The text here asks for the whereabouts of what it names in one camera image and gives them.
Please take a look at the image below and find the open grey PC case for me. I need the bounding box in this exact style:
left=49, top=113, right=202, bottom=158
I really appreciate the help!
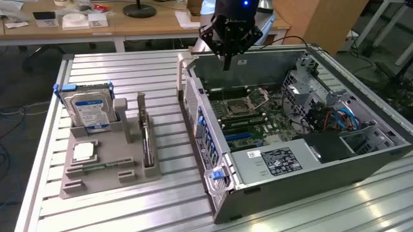
left=176, top=43, right=413, bottom=224

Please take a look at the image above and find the black RAM slot bank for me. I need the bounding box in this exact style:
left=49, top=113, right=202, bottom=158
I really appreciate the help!
left=208, top=86, right=248, bottom=100

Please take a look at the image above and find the white table frame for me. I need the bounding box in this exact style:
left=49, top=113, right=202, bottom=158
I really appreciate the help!
left=353, top=0, right=413, bottom=66

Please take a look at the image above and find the white box with round tape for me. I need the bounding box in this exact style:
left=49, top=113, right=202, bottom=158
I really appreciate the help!
left=61, top=13, right=91, bottom=31

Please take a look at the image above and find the clear plastic bag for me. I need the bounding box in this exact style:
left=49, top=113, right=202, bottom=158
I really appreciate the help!
left=0, top=0, right=25, bottom=21

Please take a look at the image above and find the silver metal disk bay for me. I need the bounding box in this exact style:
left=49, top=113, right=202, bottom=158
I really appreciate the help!
left=280, top=52, right=350, bottom=115

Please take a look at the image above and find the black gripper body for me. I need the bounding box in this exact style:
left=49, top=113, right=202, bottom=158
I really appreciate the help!
left=210, top=0, right=259, bottom=56

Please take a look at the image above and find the blue card retention bar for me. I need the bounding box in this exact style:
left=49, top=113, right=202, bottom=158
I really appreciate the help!
left=195, top=106, right=218, bottom=169

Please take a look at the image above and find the blue expansion slot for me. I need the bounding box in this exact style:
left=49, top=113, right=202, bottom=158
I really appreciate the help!
left=224, top=132, right=252, bottom=143

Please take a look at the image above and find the grey parts rack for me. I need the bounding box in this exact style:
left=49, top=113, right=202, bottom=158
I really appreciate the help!
left=59, top=91, right=163, bottom=200

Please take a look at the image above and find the metal socket cover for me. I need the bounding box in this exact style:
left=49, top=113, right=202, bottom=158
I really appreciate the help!
left=244, top=87, right=271, bottom=104

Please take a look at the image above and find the wooden desk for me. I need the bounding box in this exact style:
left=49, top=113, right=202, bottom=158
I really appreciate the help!
left=0, top=0, right=291, bottom=47

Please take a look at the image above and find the hard disk in blue caddy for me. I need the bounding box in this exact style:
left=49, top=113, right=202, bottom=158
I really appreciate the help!
left=53, top=81, right=119, bottom=134

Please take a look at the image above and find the silver CPU chip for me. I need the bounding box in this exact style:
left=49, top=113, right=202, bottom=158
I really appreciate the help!
left=72, top=143, right=96, bottom=161

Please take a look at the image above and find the blue data wire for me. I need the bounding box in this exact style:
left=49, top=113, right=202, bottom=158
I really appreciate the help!
left=335, top=107, right=361, bottom=132

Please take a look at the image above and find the white paper stack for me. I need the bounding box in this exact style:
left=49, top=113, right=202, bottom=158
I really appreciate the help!
left=173, top=11, right=202, bottom=30

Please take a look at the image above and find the black power cable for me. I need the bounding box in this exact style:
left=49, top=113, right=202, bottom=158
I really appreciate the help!
left=259, top=35, right=312, bottom=50

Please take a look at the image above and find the grey perforated disk bay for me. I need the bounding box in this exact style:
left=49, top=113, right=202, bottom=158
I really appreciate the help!
left=338, top=120, right=405, bottom=156

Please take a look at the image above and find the wooden cabinet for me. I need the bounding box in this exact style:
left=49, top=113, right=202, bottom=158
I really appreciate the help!
left=270, top=0, right=370, bottom=57

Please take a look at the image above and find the blue floor cable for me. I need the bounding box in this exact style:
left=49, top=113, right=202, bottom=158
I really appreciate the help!
left=0, top=116, right=28, bottom=209

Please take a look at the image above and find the orange wire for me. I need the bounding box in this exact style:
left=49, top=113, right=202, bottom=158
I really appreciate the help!
left=321, top=108, right=334, bottom=131

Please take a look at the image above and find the plain white labelled box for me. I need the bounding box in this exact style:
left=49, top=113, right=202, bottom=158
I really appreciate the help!
left=87, top=13, right=111, bottom=29

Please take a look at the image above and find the green motherboard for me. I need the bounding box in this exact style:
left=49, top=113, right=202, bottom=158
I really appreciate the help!
left=206, top=84, right=307, bottom=152

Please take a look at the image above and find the green RAM stick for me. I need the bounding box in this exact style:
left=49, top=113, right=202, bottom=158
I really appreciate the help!
left=81, top=162, right=120, bottom=170

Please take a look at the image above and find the grey power supply unit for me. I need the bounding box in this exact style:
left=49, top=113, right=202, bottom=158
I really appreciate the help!
left=230, top=139, right=323, bottom=186

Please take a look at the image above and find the CPU socket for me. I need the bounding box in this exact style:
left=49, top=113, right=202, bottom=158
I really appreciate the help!
left=226, top=98, right=251, bottom=116

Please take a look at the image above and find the black round lamp base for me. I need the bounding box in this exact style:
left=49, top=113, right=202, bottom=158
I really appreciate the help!
left=121, top=0, right=157, bottom=19

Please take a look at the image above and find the grey floor cable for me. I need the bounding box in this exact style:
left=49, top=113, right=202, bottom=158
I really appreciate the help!
left=0, top=101, right=49, bottom=116

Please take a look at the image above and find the white box with black top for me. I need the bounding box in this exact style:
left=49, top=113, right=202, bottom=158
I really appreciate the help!
left=32, top=11, right=60, bottom=28

